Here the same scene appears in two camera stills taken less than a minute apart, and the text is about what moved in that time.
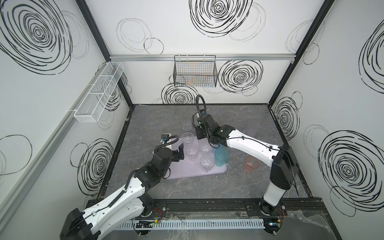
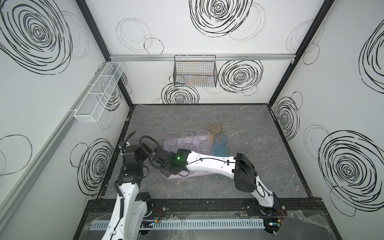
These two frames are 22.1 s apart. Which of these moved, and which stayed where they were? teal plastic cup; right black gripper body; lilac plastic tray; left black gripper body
Moved: right black gripper body; left black gripper body
Stayed: lilac plastic tray; teal plastic cup
